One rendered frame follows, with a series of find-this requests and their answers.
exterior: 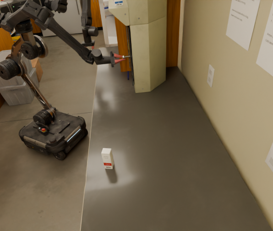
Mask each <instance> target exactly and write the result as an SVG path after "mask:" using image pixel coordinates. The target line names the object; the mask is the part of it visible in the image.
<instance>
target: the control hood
mask: <svg viewBox="0 0 273 231"><path fill-rule="evenodd" d="M109 12H110V13H112V14H113V15H114V16H115V17H116V18H117V19H119V20H120V21H121V22H122V23H123V24H124V25H126V26H129V25H130V19H129V7H128V4H127V2H126V0H123V5H120V6H114V5H113V1H112V0H109Z"/></svg>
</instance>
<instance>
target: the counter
mask: <svg viewBox="0 0 273 231"><path fill-rule="evenodd" d="M103 148H107V149H111V150H112V155H113V160H114V166H113V169H105V168H104V163H103V158H102V155H101V153H102V150H103ZM80 231H273V230H272V228H271V227H270V225H269V223H268V222H267V220H266V218H265V217H264V215H263V213H262V211H261V210H260V208H259V206H258V205H257V203H256V201H255V199H254V197H253V196H252V194H251V192H250V191H249V189H248V187H247V185H246V184H245V182H244V180H243V179H242V177H241V175H240V173H239V172H238V170H237V168H236V166H235V165H234V163H233V161H232V159H231V158H230V156H229V154H228V153H227V151H226V149H225V147H224V146H223V144H222V142H221V141H220V139H219V137H218V135H217V134H216V132H215V130H214V128H213V127H212V125H211V123H210V121H209V120H208V118H207V116H206V115H205V113H204V111H203V109H202V108H201V106H200V104H199V103H198V101H197V99H196V97H195V95H194V94H193V92H192V90H191V89H190V87H189V85H188V83H187V82H186V80H185V78H184V77H183V75H182V73H181V72H180V70H179V68H178V66H172V67H166V81H164V82H163V83H161V84H160V85H159V86H157V87H156V88H155V89H153V90H152V91H151V92H142V93H135V88H134V86H133V85H132V79H131V71H129V80H128V76H127V71H123V72H121V69H120V62H119V63H117V64H115V65H114V67H112V66H111V64H102V65H98V66H97V75H96V83H95V92H94V101H93V113H92V122H91V131H90V140H89V149H88V158H87V170H86V184H85V188H84V197H83V206H82V218H81V227H80Z"/></svg>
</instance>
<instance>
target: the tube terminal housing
mask: <svg viewBox="0 0 273 231"><path fill-rule="evenodd" d="M126 2H127V4H128V7H129V19H130V25H129V26H130V31H131V47H132V58H133V71H134V82H135V84H134V88H135V93H142V92H151V91H152V90H153V89H155V88H156V87H157V86H159V85H160V84H161V83H163V82H164V81H166V28H167V0H126Z"/></svg>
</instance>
